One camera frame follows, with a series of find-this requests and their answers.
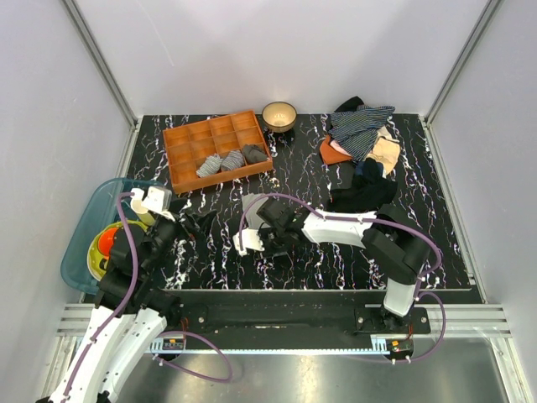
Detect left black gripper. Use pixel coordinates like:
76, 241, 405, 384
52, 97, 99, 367
141, 198, 217, 274

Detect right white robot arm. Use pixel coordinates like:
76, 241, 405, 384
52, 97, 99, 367
251, 196, 441, 333

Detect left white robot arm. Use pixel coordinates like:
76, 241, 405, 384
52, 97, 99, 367
44, 212, 215, 402

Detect striped rolled underwear left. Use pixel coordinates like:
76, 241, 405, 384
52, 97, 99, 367
196, 154, 222, 178

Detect striped rolled underwear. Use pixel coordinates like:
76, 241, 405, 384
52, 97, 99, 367
221, 149, 245, 171
196, 154, 222, 178

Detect striped rolled underwear middle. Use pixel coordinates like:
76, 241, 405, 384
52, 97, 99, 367
221, 149, 245, 171

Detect dark grey rolled underwear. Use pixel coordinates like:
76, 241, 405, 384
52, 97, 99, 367
242, 144, 269, 165

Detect black underwear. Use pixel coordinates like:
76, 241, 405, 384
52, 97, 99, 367
326, 159, 398, 213

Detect beige underwear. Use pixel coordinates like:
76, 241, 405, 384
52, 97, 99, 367
367, 127, 401, 177

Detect cream mug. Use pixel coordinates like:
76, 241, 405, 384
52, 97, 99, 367
129, 188, 155, 227

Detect orange compartment tray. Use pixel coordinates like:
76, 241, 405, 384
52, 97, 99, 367
163, 110, 274, 195

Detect orange cup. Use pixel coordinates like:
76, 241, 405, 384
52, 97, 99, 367
97, 227, 120, 257

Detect orange cloth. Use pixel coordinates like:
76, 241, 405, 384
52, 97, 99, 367
319, 135, 352, 165

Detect yellow-green dotted plate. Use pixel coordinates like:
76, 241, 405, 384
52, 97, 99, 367
86, 222, 132, 281

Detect beige bowl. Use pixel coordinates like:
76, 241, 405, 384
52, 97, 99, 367
262, 102, 297, 133

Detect blue plastic tub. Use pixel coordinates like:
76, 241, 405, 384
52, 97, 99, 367
60, 177, 163, 295

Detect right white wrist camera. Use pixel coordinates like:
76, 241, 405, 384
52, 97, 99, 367
232, 228, 264, 256

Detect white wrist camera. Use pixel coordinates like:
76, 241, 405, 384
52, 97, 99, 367
142, 186, 175, 222
232, 228, 264, 256

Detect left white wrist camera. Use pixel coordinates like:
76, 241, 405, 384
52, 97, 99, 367
142, 186, 175, 222

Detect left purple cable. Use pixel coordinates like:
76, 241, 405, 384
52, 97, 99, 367
62, 191, 233, 403

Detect purple cable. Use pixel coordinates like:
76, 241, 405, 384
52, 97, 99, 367
62, 191, 233, 403
237, 192, 447, 364

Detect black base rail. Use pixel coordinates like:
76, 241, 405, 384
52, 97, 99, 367
164, 290, 431, 353

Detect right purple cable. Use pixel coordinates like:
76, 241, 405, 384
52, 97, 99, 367
237, 192, 447, 364

